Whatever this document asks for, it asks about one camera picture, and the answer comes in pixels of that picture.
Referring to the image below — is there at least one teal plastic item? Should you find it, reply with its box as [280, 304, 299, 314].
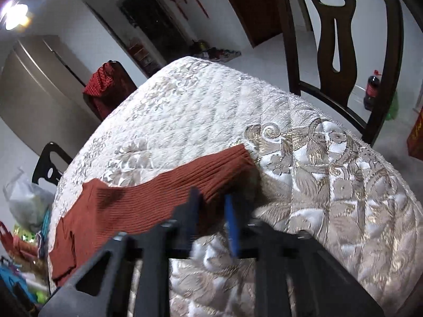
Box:
[39, 207, 52, 259]

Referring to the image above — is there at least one pile of shoes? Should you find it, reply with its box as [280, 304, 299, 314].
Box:
[192, 40, 242, 63]

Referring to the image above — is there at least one red bag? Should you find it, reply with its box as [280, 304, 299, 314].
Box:
[0, 221, 21, 259]

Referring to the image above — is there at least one grey-brown refrigerator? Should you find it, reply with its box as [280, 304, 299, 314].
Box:
[0, 35, 100, 156]

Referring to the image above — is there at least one dark glass door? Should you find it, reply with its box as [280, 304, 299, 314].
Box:
[117, 0, 190, 60]

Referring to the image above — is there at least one shoe rack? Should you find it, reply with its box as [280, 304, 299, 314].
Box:
[127, 38, 158, 71]

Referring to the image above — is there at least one cola bottle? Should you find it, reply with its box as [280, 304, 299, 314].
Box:
[364, 70, 381, 110]

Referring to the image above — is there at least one red box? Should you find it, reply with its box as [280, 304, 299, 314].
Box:
[406, 110, 423, 158]

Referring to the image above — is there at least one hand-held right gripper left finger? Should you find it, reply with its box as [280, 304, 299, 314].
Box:
[38, 187, 202, 317]

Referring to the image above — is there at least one dark wooden chair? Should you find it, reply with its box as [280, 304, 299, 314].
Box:
[272, 0, 405, 147]
[82, 60, 139, 123]
[32, 141, 73, 185]

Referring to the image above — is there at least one rust ribbed knit sweater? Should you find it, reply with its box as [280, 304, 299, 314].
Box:
[49, 143, 260, 288]

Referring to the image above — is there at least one green plastic bag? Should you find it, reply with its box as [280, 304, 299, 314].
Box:
[385, 91, 400, 121]

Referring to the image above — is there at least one blue bag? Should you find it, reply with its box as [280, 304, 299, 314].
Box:
[0, 264, 38, 306]

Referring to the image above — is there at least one red checked cloth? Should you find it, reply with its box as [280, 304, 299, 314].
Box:
[82, 62, 116, 119]

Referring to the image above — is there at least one cream quilted floral tablecloth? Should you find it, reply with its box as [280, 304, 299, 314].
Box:
[46, 56, 423, 317]

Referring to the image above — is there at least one white plastic bag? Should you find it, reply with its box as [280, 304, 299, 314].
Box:
[3, 168, 50, 235]

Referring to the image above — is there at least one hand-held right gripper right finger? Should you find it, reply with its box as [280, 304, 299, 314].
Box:
[224, 193, 386, 317]

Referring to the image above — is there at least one brown wooden door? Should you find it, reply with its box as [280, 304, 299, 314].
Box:
[213, 0, 283, 47]

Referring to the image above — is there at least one ceiling light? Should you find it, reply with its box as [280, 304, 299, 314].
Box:
[0, 0, 31, 31]

